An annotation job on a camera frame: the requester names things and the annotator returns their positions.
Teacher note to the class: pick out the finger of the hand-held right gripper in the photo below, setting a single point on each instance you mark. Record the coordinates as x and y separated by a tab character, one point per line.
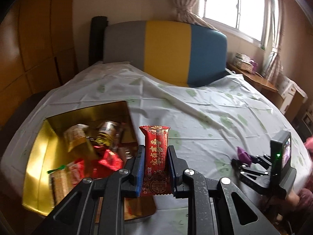
264	159
251	178

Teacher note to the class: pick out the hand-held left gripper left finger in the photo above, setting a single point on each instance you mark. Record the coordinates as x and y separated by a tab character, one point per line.
137	173

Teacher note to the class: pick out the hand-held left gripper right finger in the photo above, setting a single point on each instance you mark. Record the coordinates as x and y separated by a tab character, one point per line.
174	173

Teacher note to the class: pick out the purple candy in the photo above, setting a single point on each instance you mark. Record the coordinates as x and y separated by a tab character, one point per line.
244	155

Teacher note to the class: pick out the small red gold-print packet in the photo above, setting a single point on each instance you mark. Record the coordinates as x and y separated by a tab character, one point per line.
155	156
110	160

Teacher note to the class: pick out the dark brown gold snack packet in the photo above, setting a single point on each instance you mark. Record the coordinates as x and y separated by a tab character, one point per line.
107	132

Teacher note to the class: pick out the long red-ended biscuit packet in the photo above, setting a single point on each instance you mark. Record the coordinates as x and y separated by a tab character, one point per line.
75	173

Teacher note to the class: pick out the orange biscuit packet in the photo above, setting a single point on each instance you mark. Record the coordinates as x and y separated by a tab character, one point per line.
75	139

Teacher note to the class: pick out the gold tin box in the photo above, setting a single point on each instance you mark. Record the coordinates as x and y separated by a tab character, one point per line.
49	146

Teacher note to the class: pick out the person's right forearm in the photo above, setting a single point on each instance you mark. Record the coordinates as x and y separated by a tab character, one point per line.
294	199

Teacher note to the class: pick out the pink patterned clothing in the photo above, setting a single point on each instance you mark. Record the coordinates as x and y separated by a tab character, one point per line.
308	144

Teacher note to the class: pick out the wooden side desk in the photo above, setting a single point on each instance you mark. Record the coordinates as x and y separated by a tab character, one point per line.
259	82

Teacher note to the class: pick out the purple box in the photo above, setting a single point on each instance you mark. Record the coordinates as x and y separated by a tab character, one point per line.
254	66

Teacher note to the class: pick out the patterned tissue box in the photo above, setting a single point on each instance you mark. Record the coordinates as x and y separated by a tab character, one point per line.
244	64

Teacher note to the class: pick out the hanging beige curtain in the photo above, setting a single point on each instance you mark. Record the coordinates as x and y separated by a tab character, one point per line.
273	61

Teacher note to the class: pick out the grey yellow blue headboard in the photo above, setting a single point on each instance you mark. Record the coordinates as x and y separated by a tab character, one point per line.
166	51

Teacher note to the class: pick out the black rolled mat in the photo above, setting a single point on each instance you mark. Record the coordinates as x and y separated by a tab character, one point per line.
97	39

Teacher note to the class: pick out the window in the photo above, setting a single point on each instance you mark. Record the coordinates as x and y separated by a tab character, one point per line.
232	2

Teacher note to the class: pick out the tied beige curtain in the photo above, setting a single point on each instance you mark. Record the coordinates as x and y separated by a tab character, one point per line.
185	12

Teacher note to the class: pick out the wooden wardrobe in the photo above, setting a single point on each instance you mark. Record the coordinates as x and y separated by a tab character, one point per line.
29	41

